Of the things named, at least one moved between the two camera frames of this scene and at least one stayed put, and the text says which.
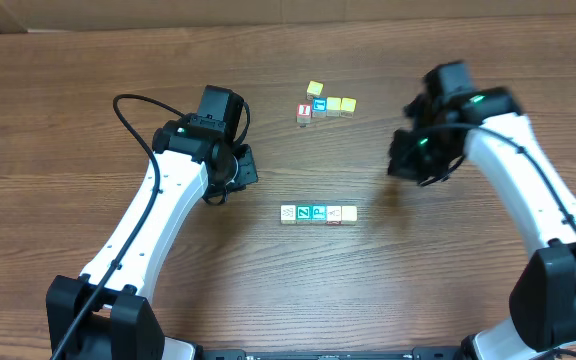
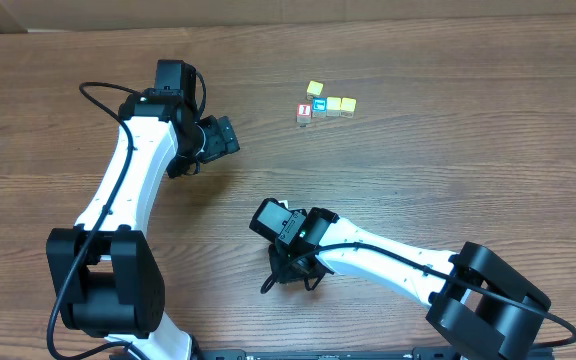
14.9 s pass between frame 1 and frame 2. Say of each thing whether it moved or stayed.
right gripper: moved
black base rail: stayed
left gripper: moved
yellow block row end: stayed
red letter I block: stayed
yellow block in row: stayed
